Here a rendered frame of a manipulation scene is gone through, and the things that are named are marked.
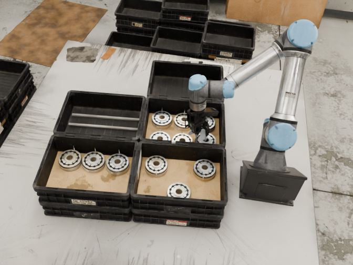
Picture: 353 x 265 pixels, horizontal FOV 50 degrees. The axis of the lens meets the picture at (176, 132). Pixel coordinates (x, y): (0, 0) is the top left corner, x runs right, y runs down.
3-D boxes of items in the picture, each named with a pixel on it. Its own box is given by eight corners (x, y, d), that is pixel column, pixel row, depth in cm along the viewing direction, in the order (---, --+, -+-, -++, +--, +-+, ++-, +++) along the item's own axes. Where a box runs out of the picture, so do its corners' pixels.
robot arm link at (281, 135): (288, 150, 168) (312, 26, 163) (295, 154, 153) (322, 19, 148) (261, 145, 169) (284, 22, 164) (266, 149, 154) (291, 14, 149)
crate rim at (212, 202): (129, 199, 154) (129, 196, 153) (138, 143, 174) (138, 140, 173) (227, 207, 154) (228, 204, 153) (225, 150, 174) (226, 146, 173)
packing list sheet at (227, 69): (234, 64, 251) (234, 63, 250) (231, 87, 236) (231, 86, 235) (185, 57, 253) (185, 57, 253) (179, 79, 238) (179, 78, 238)
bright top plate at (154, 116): (171, 111, 196) (171, 110, 196) (172, 125, 190) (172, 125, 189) (152, 111, 196) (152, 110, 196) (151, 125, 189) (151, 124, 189)
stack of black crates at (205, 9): (207, 38, 366) (213, -7, 332) (203, 59, 344) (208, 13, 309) (164, 32, 369) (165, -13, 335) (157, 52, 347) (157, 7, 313)
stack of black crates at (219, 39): (245, 71, 335) (256, 27, 302) (244, 93, 315) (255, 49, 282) (200, 64, 338) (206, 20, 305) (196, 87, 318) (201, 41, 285)
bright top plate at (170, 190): (166, 202, 160) (166, 201, 160) (167, 182, 167) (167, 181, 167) (190, 203, 160) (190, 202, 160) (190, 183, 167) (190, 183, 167)
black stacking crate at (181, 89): (220, 81, 221) (222, 65, 213) (220, 118, 202) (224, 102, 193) (152, 76, 222) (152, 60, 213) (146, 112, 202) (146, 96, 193)
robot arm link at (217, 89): (233, 81, 168) (208, 80, 169) (235, 79, 157) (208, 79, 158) (232, 99, 169) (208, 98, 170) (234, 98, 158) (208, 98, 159)
